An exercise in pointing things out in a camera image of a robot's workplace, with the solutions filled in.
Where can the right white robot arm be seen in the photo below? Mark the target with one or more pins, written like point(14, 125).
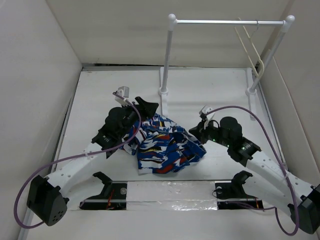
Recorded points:
point(263, 177)

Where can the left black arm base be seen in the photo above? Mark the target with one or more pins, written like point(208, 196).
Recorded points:
point(112, 197)

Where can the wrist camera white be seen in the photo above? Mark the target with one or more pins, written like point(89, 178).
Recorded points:
point(206, 114)
point(122, 96)

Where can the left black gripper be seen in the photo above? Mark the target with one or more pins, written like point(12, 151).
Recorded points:
point(147, 109)

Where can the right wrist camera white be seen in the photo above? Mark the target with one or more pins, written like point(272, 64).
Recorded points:
point(206, 114)

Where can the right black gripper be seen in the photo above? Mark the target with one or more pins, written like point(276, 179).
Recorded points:
point(200, 131)

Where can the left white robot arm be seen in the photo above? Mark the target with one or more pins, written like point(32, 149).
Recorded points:
point(49, 197)

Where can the cream plastic clothes hanger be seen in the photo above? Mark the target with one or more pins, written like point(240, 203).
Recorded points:
point(258, 73)

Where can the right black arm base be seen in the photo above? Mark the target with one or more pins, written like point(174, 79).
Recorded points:
point(230, 194)

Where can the blue patterned trousers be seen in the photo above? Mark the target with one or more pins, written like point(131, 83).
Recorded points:
point(161, 146)

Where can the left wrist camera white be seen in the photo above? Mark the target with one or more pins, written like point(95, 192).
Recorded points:
point(122, 96)

